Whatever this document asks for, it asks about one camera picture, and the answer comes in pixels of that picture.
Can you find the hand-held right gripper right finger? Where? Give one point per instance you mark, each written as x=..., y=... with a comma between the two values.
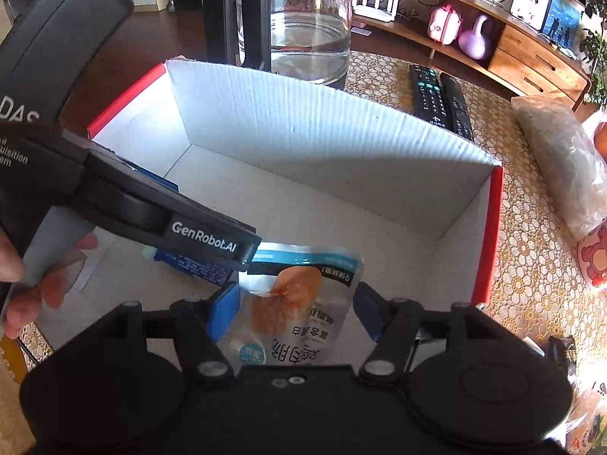
x=367, y=308

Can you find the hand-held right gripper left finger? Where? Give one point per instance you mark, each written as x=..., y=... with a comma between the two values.
x=225, y=310

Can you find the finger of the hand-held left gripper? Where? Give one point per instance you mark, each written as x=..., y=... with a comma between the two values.
x=189, y=227

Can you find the blue white small carton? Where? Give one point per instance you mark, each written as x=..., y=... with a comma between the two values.
x=199, y=268

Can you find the white chicken snack packet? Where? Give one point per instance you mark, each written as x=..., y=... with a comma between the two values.
x=294, y=313

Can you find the white red cardboard box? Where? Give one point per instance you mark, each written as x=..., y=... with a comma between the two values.
x=308, y=175

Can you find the person's left hand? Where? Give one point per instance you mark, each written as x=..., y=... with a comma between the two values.
x=52, y=289

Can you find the wide black remote control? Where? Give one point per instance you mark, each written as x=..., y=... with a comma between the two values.
x=429, y=95

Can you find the slim black remote control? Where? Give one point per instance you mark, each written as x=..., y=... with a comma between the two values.
x=457, y=104

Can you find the pink bear print cup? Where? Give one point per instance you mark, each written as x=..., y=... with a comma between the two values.
x=595, y=256

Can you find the orange printed snack bag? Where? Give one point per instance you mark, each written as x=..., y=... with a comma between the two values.
x=588, y=412

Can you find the clear plastic bag grey contents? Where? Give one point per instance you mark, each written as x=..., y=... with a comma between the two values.
x=564, y=161

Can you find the white router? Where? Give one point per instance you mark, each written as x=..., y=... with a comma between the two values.
x=374, y=12

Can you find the purple kettlebell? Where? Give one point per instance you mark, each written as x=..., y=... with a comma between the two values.
x=474, y=42

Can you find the orange fruit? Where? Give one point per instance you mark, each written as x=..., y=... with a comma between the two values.
x=602, y=140

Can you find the pink toy bag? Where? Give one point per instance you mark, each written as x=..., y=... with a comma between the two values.
x=443, y=26

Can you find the wooden media cabinet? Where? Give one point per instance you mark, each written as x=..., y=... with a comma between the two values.
x=531, y=57

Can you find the green leafy houseplant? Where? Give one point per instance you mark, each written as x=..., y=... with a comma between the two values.
x=595, y=47

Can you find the blue canvas picture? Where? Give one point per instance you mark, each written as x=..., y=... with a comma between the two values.
x=562, y=21

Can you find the white portrait photo frame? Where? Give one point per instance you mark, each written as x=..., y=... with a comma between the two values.
x=531, y=4

